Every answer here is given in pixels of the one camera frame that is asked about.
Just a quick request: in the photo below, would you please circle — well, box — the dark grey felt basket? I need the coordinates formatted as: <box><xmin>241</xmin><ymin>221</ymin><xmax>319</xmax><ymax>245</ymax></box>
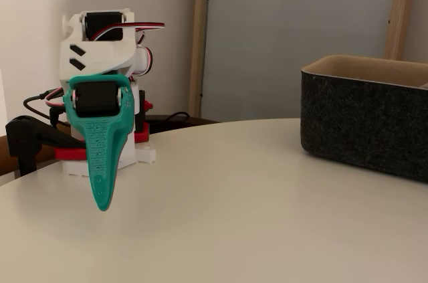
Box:
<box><xmin>300</xmin><ymin>54</ymin><xmax>428</xmax><ymax>183</ymax></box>

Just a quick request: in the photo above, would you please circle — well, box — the black clamp with red pad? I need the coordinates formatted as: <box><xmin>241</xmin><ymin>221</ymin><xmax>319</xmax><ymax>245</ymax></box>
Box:
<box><xmin>133</xmin><ymin>90</ymin><xmax>154</xmax><ymax>144</ymax></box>
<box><xmin>5</xmin><ymin>114</ymin><xmax>88</xmax><ymax>177</ymax></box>

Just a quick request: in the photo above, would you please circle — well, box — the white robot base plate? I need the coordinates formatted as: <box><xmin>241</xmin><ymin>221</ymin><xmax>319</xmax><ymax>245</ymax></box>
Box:
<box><xmin>62</xmin><ymin>144</ymin><xmax>158</xmax><ymax>177</ymax></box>

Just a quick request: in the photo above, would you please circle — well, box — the black power plug cable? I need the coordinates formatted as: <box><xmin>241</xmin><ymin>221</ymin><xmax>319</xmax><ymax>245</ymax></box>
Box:
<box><xmin>49</xmin><ymin>106</ymin><xmax>65</xmax><ymax>127</ymax></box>

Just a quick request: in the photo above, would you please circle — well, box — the red white black servo cable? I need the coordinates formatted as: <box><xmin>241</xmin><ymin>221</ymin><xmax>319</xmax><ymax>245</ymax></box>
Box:
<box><xmin>88</xmin><ymin>21</ymin><xmax>166</xmax><ymax>42</ymax></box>
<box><xmin>45</xmin><ymin>86</ymin><xmax>73</xmax><ymax>108</ymax></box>

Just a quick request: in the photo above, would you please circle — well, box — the black USB cable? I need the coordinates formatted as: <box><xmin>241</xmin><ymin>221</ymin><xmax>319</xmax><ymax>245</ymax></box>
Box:
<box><xmin>22</xmin><ymin>88</ymin><xmax>71</xmax><ymax>126</ymax></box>

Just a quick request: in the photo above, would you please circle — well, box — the wooden shelf post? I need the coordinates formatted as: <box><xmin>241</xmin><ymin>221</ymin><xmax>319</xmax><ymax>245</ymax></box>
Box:
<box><xmin>186</xmin><ymin>0</ymin><xmax>212</xmax><ymax>119</ymax></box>
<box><xmin>383</xmin><ymin>0</ymin><xmax>421</xmax><ymax>62</ymax></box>

